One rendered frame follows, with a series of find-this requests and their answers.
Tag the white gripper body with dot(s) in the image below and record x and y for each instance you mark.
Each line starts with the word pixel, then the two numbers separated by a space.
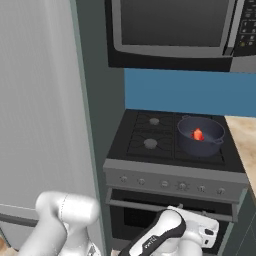
pixel 204 221

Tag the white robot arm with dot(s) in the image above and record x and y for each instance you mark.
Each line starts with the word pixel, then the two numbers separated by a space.
pixel 66 213

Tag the dark grey cooking pot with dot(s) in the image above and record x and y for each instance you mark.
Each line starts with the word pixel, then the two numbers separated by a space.
pixel 200 148

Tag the red frozen meat piece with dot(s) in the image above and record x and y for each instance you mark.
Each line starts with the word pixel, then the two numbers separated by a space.
pixel 197 134

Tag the grey stove knob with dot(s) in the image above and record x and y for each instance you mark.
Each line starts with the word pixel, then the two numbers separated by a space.
pixel 201 188
pixel 220 191
pixel 123 179
pixel 164 183
pixel 182 186
pixel 141 181

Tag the dark green base cupboard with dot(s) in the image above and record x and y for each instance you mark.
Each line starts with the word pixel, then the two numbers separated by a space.
pixel 243 226

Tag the black oven door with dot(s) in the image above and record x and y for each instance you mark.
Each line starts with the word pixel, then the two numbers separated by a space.
pixel 133 218

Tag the black and grey stove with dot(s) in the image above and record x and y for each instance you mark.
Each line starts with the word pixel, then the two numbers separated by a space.
pixel 126 146

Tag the black and grey microwave oven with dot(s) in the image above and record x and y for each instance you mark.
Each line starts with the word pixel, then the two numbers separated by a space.
pixel 166 61

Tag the dark grey cupboard side panel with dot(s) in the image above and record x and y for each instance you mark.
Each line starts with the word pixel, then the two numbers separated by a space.
pixel 103 83

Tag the grey framed microwave door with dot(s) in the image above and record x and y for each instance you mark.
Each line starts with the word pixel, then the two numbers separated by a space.
pixel 173 23

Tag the large grey fridge door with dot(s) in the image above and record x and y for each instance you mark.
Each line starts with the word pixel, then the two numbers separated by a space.
pixel 40 100

